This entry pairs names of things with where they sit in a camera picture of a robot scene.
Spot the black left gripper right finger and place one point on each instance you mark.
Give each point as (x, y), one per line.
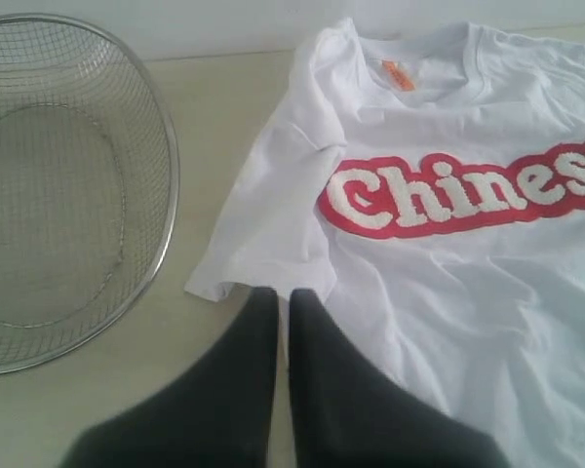
(347, 413)

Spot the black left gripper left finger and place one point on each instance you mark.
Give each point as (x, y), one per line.
(217, 414)

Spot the white t-shirt red logo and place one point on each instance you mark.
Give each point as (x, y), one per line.
(431, 192)

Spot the metal mesh strainer bowl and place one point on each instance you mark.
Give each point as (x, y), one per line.
(89, 185)

